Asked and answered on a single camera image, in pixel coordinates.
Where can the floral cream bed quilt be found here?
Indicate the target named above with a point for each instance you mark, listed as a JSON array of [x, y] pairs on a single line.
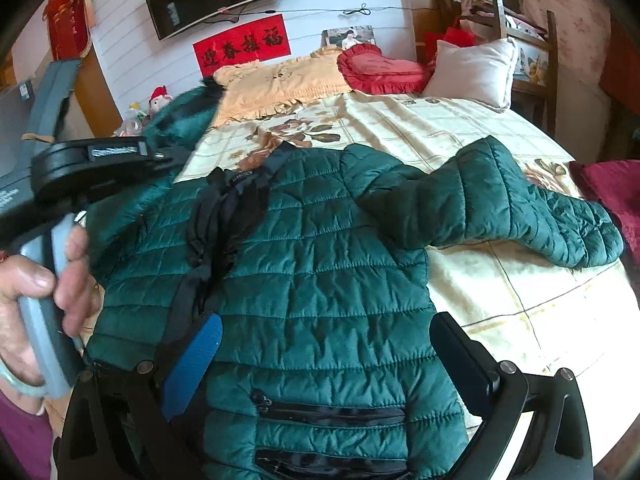
[[514, 301]]

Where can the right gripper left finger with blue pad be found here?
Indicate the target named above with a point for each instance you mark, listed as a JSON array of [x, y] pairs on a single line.
[[118, 424]]

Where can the dark green quilted puffer jacket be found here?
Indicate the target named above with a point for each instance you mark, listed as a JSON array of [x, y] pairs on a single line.
[[325, 368]]

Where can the yellow ruffled pillow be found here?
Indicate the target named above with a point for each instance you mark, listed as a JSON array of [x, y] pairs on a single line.
[[256, 90]]

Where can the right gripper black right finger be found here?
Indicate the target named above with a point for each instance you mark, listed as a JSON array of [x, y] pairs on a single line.
[[557, 442]]

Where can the red calligraphy banner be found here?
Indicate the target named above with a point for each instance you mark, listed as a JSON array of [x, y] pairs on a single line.
[[259, 40]]

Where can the magenta blanket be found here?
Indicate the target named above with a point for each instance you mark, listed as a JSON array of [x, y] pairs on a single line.
[[615, 185]]

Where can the framed photo on headboard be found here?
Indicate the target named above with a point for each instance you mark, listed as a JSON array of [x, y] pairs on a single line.
[[347, 37]]

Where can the plush toy with red hat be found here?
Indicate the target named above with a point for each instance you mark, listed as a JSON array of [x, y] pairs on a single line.
[[158, 100]]

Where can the red fringed door hanging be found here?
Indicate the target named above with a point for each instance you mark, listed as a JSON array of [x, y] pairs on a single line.
[[68, 29]]

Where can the red heart cushion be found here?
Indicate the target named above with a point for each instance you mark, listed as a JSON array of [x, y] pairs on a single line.
[[365, 69]]

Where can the white pillow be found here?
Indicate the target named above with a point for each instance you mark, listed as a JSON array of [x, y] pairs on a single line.
[[481, 73]]

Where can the person left hand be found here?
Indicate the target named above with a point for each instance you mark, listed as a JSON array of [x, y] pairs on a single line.
[[74, 291]]

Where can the wooden chair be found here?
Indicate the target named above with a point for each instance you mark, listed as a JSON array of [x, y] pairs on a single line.
[[535, 79]]

